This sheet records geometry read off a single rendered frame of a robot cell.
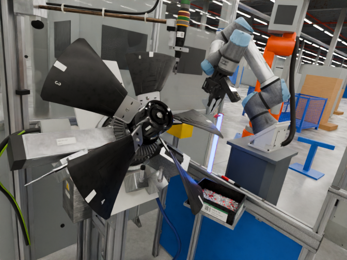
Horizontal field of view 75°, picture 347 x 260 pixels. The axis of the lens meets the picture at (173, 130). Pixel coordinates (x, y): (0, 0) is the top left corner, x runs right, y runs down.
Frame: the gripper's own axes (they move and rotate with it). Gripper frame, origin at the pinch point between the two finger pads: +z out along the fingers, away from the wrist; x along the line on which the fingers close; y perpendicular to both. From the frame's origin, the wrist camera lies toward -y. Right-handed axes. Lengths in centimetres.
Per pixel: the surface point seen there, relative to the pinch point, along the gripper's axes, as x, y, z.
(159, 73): 21.9, 15.7, -10.2
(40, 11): 56, 56, -15
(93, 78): 50, 13, -8
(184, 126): -10.3, 18.0, 21.0
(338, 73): -1011, 188, -14
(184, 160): 13.4, -7.6, 18.7
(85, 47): 52, 19, -15
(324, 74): -1013, 230, 8
